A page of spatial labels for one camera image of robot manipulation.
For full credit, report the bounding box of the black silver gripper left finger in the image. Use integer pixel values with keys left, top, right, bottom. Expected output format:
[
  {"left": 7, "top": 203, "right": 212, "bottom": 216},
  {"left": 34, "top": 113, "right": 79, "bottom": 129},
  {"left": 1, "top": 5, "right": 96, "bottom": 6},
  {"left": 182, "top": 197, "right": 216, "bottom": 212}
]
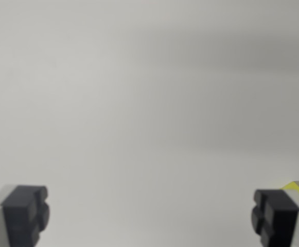
[{"left": 0, "top": 184, "right": 50, "bottom": 247}]

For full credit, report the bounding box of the black silver gripper right finger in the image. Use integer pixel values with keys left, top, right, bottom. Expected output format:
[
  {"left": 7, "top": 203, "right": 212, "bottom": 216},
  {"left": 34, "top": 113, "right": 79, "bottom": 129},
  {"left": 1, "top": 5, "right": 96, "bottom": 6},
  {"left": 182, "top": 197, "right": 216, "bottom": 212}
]
[{"left": 251, "top": 181, "right": 299, "bottom": 247}]

